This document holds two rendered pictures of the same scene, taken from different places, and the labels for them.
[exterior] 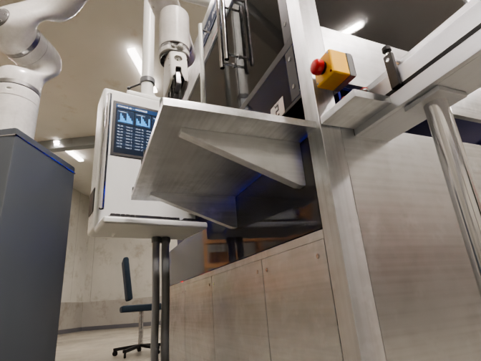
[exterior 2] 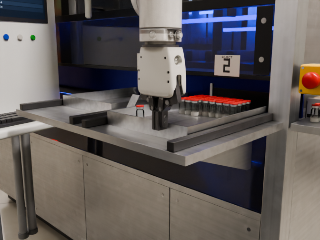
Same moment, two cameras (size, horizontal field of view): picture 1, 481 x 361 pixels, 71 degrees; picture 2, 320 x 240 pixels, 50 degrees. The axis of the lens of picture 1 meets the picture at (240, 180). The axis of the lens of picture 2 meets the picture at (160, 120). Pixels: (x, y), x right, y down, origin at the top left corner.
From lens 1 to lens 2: 0.77 m
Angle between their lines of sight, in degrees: 39
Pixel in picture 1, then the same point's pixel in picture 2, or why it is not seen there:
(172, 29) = (171, 5)
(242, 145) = not seen: hidden behind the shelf
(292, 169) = (245, 156)
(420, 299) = not seen: outside the picture
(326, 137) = (289, 141)
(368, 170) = (304, 161)
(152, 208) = (14, 85)
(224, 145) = not seen: hidden behind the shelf
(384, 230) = (300, 209)
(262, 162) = (227, 160)
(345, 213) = (285, 209)
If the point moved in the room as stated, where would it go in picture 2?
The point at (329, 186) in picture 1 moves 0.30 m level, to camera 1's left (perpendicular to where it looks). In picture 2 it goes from (281, 189) to (182, 208)
